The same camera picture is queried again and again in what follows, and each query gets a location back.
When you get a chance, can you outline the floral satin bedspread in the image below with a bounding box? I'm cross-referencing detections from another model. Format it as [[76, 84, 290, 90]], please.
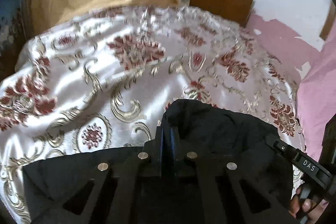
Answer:
[[1, 6, 305, 223]]

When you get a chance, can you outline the black padded jacket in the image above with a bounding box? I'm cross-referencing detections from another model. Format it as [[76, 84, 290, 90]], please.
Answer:
[[23, 100, 295, 223]]

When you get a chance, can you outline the person's right hand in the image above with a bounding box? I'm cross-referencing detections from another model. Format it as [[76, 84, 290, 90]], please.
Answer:
[[289, 185, 329, 223]]

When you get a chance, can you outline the pink curtain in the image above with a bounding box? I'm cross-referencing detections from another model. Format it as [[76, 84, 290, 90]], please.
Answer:
[[297, 35, 336, 160]]

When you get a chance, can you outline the blue patterned wardrobe cover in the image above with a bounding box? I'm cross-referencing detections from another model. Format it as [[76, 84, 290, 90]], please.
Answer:
[[1, 0, 27, 57]]

